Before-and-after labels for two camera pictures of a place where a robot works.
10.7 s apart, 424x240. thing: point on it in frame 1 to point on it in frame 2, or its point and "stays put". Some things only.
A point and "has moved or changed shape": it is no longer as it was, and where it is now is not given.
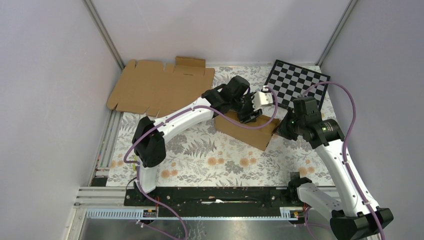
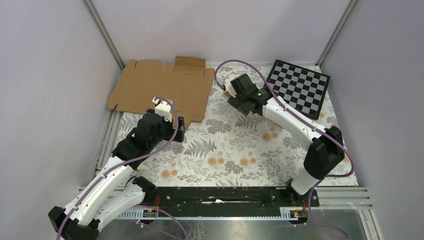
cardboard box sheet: x=258 y=138 has moved or changed shape
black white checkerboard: x=289 y=81 stays put
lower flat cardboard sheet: x=147 y=86 stays put
